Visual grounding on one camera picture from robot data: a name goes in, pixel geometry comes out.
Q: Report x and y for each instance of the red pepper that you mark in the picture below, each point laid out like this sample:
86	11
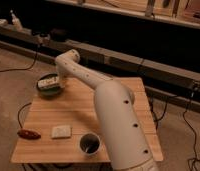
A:
29	135

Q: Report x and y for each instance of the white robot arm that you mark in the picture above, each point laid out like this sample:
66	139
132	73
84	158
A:
123	136

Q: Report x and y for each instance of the white sponge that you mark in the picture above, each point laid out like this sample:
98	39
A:
63	131

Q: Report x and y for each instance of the wooden table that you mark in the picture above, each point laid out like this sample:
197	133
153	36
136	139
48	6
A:
74	107

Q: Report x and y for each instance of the green bowl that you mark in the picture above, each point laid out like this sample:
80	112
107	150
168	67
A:
50	92

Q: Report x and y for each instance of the white block in bowl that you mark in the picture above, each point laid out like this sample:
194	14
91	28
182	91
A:
48	82

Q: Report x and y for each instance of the black round object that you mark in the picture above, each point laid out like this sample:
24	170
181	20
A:
58	35

